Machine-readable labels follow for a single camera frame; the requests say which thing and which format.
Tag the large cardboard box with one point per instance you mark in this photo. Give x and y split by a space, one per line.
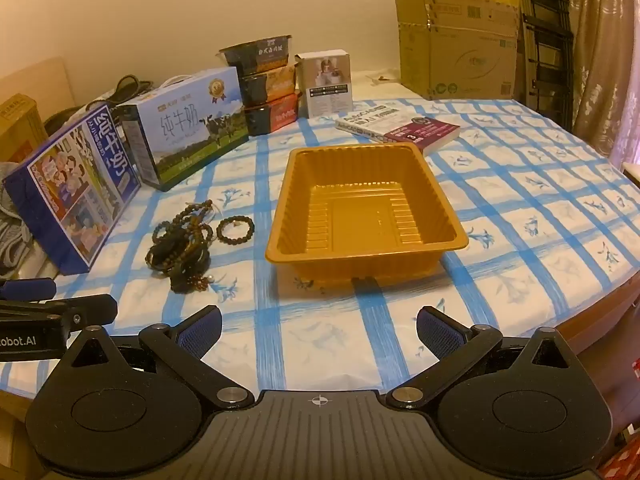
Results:
450 55

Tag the brown patterned curtain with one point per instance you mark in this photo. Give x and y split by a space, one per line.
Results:
600 20

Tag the blue cartoon milk box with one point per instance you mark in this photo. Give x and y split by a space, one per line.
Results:
75 185

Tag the golden plastic tray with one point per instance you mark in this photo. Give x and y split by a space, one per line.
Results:
350 220

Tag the light blue cow milk box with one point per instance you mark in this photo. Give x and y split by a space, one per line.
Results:
190 125

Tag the blue checked tablecloth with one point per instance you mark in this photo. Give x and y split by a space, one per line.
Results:
500 210

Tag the grey cloth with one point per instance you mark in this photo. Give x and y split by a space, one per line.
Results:
12 230

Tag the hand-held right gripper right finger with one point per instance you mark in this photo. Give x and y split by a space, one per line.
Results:
440 332

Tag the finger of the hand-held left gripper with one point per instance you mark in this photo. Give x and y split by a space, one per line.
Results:
95 307
25 290

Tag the red checked cloth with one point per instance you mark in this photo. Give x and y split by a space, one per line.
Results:
625 465

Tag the white and purple book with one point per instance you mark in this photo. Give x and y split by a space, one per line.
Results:
400 127

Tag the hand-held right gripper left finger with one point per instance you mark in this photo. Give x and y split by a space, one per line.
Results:
200 332

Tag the orange instant rice bowl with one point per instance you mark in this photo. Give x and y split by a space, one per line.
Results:
270 85

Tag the black folding ladder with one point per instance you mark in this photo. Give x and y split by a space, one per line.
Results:
545 35

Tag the black instant rice bowl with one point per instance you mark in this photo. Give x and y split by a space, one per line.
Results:
255 55

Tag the pink sheer curtain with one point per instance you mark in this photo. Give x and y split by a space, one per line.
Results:
627 125

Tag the yellow-brown box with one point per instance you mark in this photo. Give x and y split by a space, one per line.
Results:
20 125

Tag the white product box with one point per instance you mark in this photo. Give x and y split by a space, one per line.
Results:
325 90

